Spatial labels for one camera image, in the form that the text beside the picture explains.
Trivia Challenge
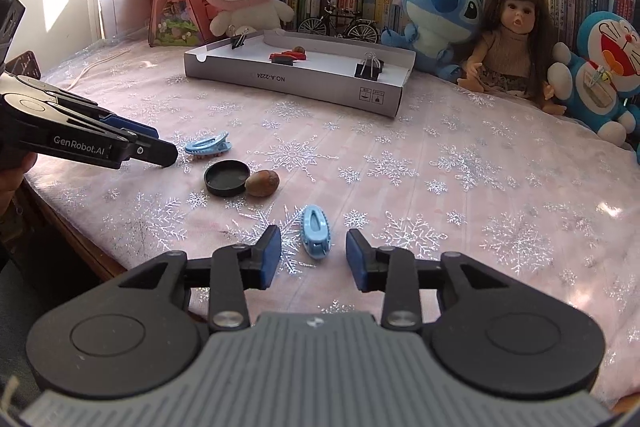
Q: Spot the blue hair clip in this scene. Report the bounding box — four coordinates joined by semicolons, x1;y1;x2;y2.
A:
301;205;332;260
184;132;232;162

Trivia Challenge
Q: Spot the white cord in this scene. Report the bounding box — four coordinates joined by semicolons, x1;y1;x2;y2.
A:
75;49;131;90

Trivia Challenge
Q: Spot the black round lid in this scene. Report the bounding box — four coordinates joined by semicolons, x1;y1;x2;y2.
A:
203;160;249;198

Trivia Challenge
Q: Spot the pale pink board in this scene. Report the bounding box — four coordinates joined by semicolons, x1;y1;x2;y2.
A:
97;0;156;40

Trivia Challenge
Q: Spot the black model bicycle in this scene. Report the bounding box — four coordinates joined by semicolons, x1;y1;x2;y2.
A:
298;0;379;42

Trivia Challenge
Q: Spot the pink snowflake tablecloth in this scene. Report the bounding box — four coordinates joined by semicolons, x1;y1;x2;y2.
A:
22;39;640;408

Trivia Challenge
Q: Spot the white cardboard box tray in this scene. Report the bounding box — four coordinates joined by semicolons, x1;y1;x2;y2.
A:
183;29;417;118

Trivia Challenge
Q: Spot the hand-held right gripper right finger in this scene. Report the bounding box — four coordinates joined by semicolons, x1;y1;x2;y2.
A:
346;229;521;333

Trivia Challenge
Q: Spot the blue robot cat plush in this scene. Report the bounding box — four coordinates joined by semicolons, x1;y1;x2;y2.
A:
547;11;640;146

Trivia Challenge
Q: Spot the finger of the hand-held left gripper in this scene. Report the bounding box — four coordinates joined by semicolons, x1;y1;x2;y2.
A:
120;134;179;169
95;111;160;140

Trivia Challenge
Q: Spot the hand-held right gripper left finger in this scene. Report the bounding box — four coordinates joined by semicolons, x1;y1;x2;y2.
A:
117;225;282;333

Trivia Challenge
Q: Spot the brown-haired doll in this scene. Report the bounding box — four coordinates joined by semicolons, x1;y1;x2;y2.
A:
457;0;568;115

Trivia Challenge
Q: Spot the blue alien plush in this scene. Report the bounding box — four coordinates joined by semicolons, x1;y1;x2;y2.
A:
381;0;483;82

